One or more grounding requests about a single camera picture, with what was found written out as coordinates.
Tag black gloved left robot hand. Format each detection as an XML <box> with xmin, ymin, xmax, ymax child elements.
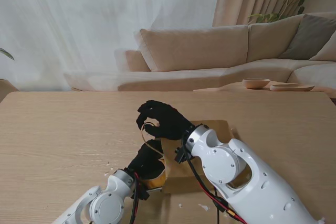
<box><xmin>127</xmin><ymin>138</ymin><xmax>166</xmax><ymax>180</ymax></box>

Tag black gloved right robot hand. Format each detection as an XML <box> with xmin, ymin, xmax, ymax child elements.
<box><xmin>135</xmin><ymin>100</ymin><xmax>195</xmax><ymax>141</ymax></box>

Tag yellow canvas sneaker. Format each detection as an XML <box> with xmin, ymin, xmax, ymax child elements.
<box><xmin>143</xmin><ymin>166</ymin><xmax>167</xmax><ymax>191</ymax></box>

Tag brown paper bag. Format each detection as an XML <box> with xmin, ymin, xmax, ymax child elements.
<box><xmin>140</xmin><ymin>120</ymin><xmax>237</xmax><ymax>195</ymax></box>

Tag low wooden coffee table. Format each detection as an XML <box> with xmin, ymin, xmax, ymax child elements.
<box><xmin>193</xmin><ymin>81</ymin><xmax>336</xmax><ymax>101</ymax></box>

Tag beige sofa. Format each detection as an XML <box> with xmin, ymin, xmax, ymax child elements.
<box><xmin>64</xmin><ymin>11</ymin><xmax>336</xmax><ymax>92</ymax></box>

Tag wooden bowl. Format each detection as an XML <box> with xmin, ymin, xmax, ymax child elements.
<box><xmin>242</xmin><ymin>78</ymin><xmax>271</xmax><ymax>90</ymax></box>

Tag shallow wooden tray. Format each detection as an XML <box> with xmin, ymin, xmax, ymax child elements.
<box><xmin>269</xmin><ymin>83</ymin><xmax>315</xmax><ymax>92</ymax></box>

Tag sheer white curtain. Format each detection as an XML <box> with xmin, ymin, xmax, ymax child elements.
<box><xmin>0</xmin><ymin>0</ymin><xmax>224</xmax><ymax>92</ymax></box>

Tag light wooden planter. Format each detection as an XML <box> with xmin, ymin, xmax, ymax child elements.
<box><xmin>0</xmin><ymin>78</ymin><xmax>19</xmax><ymax>103</ymax></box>

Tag grey cushion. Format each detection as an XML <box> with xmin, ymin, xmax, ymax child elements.
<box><xmin>279</xmin><ymin>14</ymin><xmax>336</xmax><ymax>61</ymax></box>

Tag small green plant leaves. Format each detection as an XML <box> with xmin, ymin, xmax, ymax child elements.
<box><xmin>0</xmin><ymin>48</ymin><xmax>15</xmax><ymax>61</ymax></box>

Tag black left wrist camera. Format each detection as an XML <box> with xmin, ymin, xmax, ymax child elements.
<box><xmin>133</xmin><ymin>182</ymin><xmax>151</xmax><ymax>201</ymax></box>

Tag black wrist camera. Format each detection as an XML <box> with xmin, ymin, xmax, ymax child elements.
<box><xmin>133</xmin><ymin>182</ymin><xmax>151</xmax><ymax>201</ymax></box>
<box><xmin>174</xmin><ymin>145</ymin><xmax>195</xmax><ymax>165</ymax></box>

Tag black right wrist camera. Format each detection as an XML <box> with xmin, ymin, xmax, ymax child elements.
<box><xmin>174</xmin><ymin>145</ymin><xmax>195</xmax><ymax>165</ymax></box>

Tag left arm red black cable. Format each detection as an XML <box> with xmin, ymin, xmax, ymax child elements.
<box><xmin>129</xmin><ymin>173</ymin><xmax>142</xmax><ymax>224</ymax></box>

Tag arm red black cable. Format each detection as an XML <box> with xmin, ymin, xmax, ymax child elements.
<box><xmin>186</xmin><ymin>153</ymin><xmax>249</xmax><ymax>224</ymax></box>
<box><xmin>129</xmin><ymin>173</ymin><xmax>142</xmax><ymax>224</ymax></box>

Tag right arm red black cable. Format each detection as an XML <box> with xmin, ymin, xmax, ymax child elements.
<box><xmin>186</xmin><ymin>153</ymin><xmax>249</xmax><ymax>224</ymax></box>

